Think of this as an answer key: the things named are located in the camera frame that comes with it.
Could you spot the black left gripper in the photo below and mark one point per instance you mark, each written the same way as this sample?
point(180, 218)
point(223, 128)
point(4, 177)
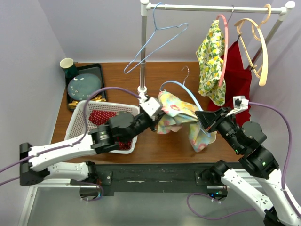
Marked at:
point(154, 119)

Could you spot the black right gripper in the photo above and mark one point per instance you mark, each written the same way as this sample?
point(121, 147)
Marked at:
point(209, 118)

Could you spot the pastel floral skirt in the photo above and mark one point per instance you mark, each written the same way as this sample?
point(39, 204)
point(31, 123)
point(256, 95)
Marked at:
point(177, 114)

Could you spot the red polka dot skirt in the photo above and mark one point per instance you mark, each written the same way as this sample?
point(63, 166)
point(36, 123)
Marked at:
point(98, 118)

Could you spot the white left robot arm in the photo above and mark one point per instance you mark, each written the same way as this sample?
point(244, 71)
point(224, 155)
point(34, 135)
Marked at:
point(39, 163)

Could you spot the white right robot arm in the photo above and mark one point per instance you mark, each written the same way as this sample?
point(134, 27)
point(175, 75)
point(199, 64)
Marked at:
point(277, 205)

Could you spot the pink plastic hanger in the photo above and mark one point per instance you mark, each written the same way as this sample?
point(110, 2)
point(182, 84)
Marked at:
point(226, 42)

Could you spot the light wooden hanger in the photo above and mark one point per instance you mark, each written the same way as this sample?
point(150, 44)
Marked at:
point(262, 72)

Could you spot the yellow mug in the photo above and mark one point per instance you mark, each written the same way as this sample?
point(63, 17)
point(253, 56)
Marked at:
point(213, 136)

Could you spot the white plastic mesh basket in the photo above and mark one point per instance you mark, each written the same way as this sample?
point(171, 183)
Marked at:
point(76, 125)

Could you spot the plain red garment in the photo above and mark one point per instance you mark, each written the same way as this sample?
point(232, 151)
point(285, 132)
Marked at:
point(237, 83)

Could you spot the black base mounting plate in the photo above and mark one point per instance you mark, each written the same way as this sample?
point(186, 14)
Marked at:
point(153, 178)

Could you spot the yellow lemon print garment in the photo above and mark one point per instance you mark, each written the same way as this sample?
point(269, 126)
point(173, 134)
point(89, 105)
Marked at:
point(209, 56)

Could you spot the black tray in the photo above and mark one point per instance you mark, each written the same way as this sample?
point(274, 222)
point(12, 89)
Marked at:
point(95, 69)

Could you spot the teal ceramic plate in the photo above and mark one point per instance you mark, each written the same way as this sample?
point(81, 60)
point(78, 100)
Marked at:
point(82, 86)

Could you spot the gold cutlery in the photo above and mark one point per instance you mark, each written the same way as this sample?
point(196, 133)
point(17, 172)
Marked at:
point(74, 103)

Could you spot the dark green cup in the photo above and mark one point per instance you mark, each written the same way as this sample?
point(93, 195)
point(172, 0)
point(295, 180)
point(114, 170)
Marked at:
point(69, 67)

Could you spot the silver white clothes rack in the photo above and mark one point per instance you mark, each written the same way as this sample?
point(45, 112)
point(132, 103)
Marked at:
point(259, 63)

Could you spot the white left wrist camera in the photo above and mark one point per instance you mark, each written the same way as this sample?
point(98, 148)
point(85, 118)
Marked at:
point(150, 105)

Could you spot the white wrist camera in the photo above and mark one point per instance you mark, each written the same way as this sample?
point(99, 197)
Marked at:
point(240, 104)
point(150, 105)

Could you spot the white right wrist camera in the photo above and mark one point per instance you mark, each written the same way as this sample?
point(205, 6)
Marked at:
point(240, 104)

